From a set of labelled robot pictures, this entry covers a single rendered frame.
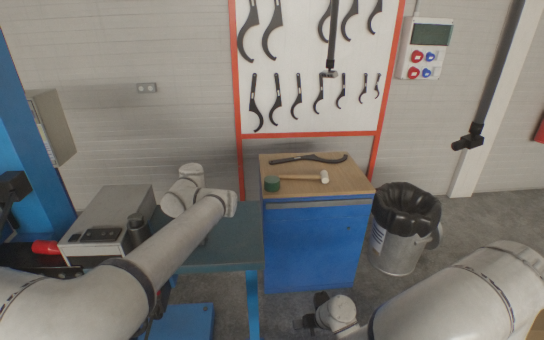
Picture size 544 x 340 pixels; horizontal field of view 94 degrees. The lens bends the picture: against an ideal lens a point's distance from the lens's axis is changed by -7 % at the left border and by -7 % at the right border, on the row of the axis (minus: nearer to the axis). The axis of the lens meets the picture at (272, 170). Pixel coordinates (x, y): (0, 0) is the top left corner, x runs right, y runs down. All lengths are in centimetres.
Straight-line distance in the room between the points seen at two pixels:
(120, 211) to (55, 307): 88
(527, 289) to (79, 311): 60
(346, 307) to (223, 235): 58
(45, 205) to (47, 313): 108
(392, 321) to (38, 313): 46
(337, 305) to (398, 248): 150
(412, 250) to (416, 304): 201
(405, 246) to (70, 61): 317
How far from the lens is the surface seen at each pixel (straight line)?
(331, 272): 226
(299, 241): 196
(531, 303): 54
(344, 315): 97
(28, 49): 319
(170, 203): 92
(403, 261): 253
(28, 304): 47
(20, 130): 142
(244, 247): 118
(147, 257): 55
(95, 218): 132
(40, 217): 154
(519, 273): 53
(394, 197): 255
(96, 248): 120
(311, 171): 196
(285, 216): 180
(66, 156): 196
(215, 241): 123
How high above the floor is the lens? 190
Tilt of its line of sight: 29 degrees down
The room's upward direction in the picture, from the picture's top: straight up
